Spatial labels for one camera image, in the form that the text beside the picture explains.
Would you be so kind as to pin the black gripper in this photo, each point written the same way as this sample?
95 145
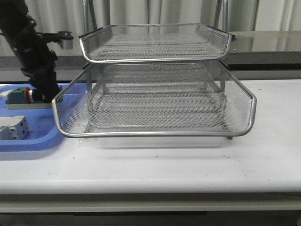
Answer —
44 80

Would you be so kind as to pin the red emergency stop button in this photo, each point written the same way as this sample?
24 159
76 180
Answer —
33 96

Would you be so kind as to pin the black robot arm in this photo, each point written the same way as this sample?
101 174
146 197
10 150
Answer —
37 61

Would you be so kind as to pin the green terminal block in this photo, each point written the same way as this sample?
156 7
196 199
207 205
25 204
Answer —
15 101

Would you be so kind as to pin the blue plastic tray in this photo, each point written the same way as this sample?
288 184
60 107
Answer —
43 134

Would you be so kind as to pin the white circuit breaker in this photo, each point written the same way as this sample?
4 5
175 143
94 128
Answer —
13 128

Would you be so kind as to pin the grey pleated curtain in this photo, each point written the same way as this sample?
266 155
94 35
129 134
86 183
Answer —
244 15

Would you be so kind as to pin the grey stone counter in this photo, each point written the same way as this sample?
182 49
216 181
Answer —
254 55

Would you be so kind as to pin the grey metal rack frame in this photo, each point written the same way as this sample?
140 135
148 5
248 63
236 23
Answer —
89 14

